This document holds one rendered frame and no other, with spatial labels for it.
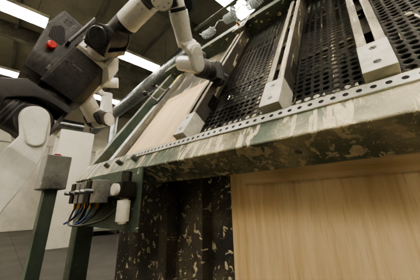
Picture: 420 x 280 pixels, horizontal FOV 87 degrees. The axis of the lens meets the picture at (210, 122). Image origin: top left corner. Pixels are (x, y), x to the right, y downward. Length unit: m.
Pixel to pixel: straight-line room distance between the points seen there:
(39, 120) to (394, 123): 0.99
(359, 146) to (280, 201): 0.35
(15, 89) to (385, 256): 1.18
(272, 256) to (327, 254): 0.17
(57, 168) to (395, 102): 1.44
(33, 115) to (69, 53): 0.28
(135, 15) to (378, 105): 0.80
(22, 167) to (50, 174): 0.53
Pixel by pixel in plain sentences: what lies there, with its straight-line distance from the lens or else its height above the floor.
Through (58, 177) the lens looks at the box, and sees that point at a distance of 1.47.
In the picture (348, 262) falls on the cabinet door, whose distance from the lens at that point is 0.76.
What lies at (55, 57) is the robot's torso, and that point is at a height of 1.20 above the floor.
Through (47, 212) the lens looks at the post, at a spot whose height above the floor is 0.64.
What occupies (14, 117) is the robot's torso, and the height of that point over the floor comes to 0.94.
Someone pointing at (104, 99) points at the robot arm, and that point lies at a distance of 1.48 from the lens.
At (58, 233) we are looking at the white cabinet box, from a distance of 4.92.
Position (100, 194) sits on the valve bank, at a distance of 1.03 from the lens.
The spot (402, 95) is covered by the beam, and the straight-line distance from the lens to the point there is 0.53.
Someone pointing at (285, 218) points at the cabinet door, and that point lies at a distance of 0.80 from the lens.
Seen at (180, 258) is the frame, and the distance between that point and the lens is 1.15.
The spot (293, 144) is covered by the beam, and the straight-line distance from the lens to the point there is 0.55.
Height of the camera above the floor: 0.67
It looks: 20 degrees up
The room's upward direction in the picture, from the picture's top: 1 degrees counter-clockwise
